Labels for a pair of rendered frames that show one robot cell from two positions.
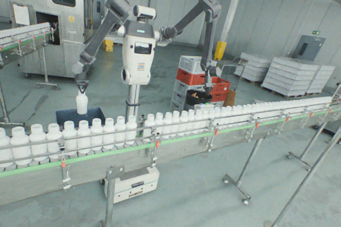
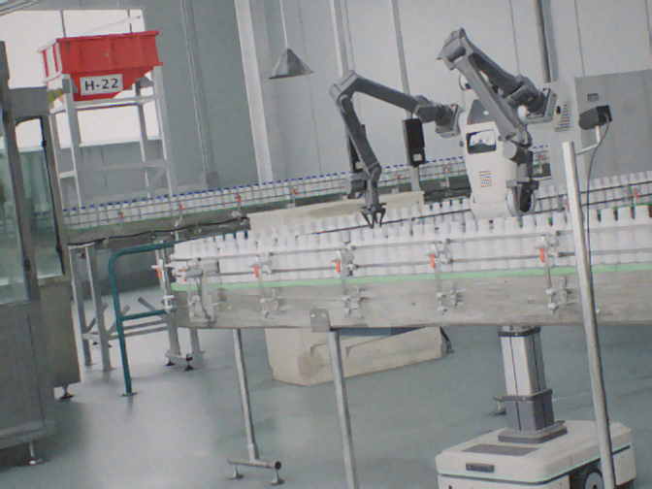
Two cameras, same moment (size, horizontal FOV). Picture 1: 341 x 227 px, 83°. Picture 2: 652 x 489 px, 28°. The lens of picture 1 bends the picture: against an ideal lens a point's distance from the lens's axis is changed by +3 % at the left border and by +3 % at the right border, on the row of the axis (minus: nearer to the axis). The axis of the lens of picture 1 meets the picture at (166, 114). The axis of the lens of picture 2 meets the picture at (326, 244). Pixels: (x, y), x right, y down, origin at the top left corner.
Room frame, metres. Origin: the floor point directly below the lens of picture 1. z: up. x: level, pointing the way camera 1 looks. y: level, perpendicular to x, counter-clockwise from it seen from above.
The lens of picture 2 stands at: (0.15, -4.56, 1.38)
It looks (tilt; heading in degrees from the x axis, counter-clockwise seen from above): 3 degrees down; 82
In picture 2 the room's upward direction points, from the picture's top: 8 degrees counter-clockwise
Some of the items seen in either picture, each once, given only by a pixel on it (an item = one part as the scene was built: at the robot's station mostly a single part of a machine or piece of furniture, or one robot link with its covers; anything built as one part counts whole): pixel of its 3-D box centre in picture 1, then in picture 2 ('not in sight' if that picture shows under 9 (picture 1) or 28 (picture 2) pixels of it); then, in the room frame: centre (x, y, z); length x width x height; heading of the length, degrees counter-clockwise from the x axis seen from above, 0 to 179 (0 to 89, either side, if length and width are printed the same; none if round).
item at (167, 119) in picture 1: (166, 125); (382, 251); (1.01, -0.01, 1.08); 0.06 x 0.06 x 0.17
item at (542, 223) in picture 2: (241, 114); (544, 241); (1.42, -0.59, 1.08); 0.06 x 0.06 x 0.17
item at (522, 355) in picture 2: not in sight; (525, 378); (1.57, 0.33, 0.49); 0.13 x 0.13 x 0.40; 35
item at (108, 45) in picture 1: (108, 37); not in sight; (8.18, 3.01, 0.55); 0.40 x 0.40 x 1.10; 35
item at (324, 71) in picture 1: (307, 76); not in sight; (8.00, -5.20, 0.59); 1.25 x 1.03 x 1.17; 126
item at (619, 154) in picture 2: not in sight; (609, 189); (4.01, 5.67, 0.96); 0.82 x 0.50 x 1.91; 17
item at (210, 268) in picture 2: not in sight; (204, 296); (0.39, 0.72, 0.96); 0.23 x 0.10 x 0.27; 35
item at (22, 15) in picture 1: (21, 14); not in sight; (3.68, 2.96, 1.22); 0.23 x 0.04 x 0.32; 107
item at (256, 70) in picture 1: (256, 68); not in sight; (8.19, -3.24, 0.50); 1.23 x 1.05 x 1.00; 124
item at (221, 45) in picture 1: (219, 51); not in sight; (11.11, -2.15, 0.55); 0.40 x 0.40 x 1.10; 35
